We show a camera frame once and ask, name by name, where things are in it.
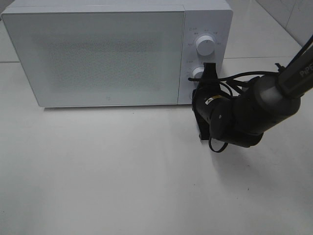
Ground white microwave door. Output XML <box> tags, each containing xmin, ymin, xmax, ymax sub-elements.
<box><xmin>3</xmin><ymin>12</ymin><xmax>184</xmax><ymax>107</ymax></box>

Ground lower white timer knob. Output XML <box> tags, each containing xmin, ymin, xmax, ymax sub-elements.
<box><xmin>192</xmin><ymin>67</ymin><xmax>204</xmax><ymax>79</ymax></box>

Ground white microwave oven body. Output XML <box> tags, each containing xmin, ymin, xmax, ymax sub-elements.
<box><xmin>1</xmin><ymin>0</ymin><xmax>233</xmax><ymax>105</ymax></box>

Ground upper white power knob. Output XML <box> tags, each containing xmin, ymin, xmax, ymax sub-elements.
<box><xmin>196</xmin><ymin>34</ymin><xmax>216</xmax><ymax>56</ymax></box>

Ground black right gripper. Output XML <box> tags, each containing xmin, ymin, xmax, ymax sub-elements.
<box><xmin>191</xmin><ymin>63</ymin><xmax>228</xmax><ymax>141</ymax></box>

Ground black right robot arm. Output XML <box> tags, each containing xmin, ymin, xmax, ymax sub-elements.
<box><xmin>192</xmin><ymin>40</ymin><xmax>313</xmax><ymax>148</ymax></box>

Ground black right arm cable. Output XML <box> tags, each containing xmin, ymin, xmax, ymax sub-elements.
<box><xmin>187</xmin><ymin>34</ymin><xmax>313</xmax><ymax>153</ymax></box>

